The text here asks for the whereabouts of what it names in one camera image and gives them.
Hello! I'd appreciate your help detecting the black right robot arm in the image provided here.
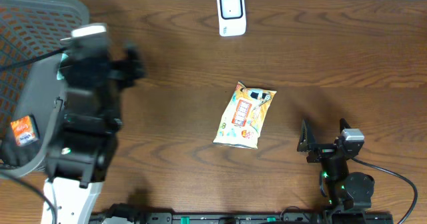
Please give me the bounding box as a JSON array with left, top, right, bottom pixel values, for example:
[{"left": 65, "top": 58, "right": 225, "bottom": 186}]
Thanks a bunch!
[{"left": 297, "top": 118, "right": 374, "bottom": 211}]

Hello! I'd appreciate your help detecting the grey plastic shopping basket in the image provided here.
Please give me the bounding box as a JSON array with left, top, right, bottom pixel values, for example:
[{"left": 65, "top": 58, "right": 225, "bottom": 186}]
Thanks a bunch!
[{"left": 1, "top": 0, "right": 89, "bottom": 177}]

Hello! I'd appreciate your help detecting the orange tissue pack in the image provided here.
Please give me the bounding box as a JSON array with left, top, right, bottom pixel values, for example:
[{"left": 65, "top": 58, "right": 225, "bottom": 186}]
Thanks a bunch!
[{"left": 10, "top": 115, "right": 39, "bottom": 147}]

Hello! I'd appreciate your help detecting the mint green wipes pack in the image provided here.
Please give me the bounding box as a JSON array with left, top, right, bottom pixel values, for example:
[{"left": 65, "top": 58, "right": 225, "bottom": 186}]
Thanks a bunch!
[{"left": 56, "top": 53, "right": 69, "bottom": 81}]

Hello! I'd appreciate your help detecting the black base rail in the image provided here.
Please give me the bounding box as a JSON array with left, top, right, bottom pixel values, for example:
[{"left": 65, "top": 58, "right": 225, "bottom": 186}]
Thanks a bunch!
[{"left": 88, "top": 203, "right": 393, "bottom": 224}]

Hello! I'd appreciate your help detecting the white barcode scanner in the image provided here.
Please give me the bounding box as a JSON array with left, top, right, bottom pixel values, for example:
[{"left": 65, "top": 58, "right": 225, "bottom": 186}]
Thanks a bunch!
[{"left": 216, "top": 0, "right": 247, "bottom": 37}]

